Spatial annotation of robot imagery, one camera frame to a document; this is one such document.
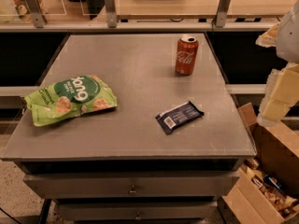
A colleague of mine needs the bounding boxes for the upper grey drawer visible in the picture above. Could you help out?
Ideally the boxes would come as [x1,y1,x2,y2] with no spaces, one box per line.
[23,171,239,199]

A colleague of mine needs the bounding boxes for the lower grey drawer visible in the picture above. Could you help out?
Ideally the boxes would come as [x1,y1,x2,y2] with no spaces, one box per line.
[56,202,217,221]

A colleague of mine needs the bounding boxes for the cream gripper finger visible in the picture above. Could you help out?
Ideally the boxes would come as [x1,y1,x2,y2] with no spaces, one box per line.
[257,63,299,127]
[256,23,278,48]

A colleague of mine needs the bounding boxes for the dark blue rxbar wrapper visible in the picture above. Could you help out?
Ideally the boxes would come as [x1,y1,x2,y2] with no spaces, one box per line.
[155,101,205,134]

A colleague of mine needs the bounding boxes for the left metal bracket post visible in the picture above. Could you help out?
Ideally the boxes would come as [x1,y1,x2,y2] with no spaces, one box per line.
[25,0,47,28]

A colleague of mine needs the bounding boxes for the grey drawer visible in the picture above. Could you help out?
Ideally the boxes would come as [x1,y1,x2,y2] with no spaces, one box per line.
[23,171,239,199]
[56,202,217,221]

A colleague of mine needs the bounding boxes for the metal bracket post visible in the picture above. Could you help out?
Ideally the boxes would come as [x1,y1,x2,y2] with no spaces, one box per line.
[25,0,47,28]
[105,0,118,28]
[214,0,231,27]

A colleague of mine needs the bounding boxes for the cardboard box of snacks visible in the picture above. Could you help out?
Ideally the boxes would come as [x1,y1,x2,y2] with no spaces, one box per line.
[223,104,299,224]

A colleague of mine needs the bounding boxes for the right metal bracket post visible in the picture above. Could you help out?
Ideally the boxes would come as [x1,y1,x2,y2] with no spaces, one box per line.
[214,0,231,27]

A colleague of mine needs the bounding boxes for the green rice chip bag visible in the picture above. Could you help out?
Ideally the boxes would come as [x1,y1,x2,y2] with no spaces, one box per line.
[24,75,118,127]

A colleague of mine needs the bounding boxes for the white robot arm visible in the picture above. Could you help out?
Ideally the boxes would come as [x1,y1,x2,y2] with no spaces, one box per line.
[256,1,299,127]

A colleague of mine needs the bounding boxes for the grey drawer cabinet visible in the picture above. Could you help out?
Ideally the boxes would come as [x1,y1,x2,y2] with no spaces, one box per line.
[0,32,258,224]

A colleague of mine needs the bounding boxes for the middle metal bracket post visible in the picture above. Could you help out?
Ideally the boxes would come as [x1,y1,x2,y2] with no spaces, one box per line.
[105,0,118,28]

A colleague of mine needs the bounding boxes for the red coca-cola can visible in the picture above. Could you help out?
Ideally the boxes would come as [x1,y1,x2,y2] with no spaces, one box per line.
[175,35,199,76]

